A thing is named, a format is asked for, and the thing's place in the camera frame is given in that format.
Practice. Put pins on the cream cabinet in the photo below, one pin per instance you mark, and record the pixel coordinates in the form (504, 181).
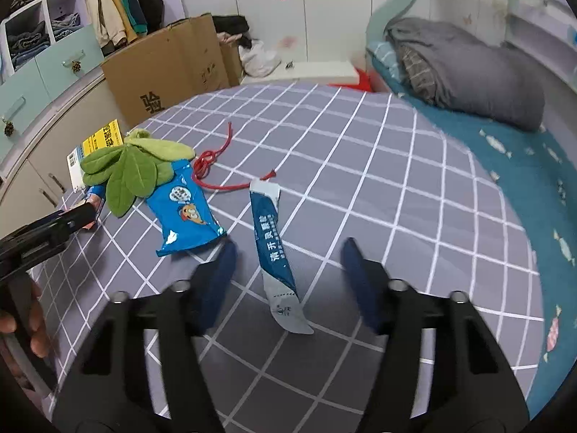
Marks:
(45, 153)

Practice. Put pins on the pinecone ornament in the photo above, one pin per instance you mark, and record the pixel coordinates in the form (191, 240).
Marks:
(76, 66)
(8, 128)

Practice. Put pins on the white cubby shelf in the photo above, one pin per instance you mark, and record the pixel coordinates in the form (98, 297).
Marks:
(46, 9)

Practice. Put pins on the large cardboard box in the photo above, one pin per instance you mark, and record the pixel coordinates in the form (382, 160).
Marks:
(171, 63)

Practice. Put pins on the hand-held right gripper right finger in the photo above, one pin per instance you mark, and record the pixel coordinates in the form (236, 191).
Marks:
(360, 279)

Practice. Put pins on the white plastic bag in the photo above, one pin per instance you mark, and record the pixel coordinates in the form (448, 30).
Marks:
(259, 61)

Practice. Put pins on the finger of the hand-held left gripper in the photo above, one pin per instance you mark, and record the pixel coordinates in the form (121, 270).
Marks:
(72, 220)

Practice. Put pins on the red plastic item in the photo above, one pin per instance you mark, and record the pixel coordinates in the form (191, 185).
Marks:
(360, 79)

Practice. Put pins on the yellow and blue carton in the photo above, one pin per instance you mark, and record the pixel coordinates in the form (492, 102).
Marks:
(97, 140)

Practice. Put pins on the white foam board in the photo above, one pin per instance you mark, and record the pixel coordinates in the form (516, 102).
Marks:
(324, 71)

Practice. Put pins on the mint bed frame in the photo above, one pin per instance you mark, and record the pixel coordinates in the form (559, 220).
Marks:
(383, 13)

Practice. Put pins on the black clothes heap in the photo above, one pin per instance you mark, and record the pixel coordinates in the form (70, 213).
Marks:
(230, 25)

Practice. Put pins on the light blue checked pillow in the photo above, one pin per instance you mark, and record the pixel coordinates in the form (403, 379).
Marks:
(383, 58)

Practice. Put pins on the cream hanging jacket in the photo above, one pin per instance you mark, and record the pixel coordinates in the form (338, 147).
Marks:
(97, 4)

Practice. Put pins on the white wardrobe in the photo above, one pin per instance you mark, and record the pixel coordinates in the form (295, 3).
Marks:
(333, 9)

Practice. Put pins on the blue snack packet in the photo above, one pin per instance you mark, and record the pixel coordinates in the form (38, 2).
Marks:
(189, 216)

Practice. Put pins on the mint drawer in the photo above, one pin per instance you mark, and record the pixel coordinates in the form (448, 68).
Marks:
(22, 99)
(58, 61)

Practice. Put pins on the colourful snack wrapper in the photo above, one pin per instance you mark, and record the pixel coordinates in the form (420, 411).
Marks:
(94, 198)

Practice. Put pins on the grey checked cloth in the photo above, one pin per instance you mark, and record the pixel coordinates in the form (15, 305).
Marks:
(360, 144)

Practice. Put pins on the grey blanket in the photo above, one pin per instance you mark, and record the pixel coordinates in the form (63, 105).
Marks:
(473, 72)

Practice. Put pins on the teal bedsheet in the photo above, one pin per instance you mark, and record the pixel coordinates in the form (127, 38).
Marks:
(518, 180)

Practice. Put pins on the green hanging garment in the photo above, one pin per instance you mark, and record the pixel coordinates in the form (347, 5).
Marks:
(134, 9)

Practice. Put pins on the green leaf plush toy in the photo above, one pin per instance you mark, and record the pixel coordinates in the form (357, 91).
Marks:
(130, 176)

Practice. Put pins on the yellow hanging garment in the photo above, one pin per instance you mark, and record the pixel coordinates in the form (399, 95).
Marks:
(118, 9)

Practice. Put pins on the blue and white sachet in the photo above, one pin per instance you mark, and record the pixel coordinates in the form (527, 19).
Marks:
(270, 243)

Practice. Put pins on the faint butterfly sticker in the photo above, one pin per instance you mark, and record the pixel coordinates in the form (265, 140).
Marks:
(287, 43)

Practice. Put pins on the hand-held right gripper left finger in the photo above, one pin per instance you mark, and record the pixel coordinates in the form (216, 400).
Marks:
(218, 275)

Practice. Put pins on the person's left hand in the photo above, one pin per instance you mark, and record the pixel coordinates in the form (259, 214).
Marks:
(40, 329)

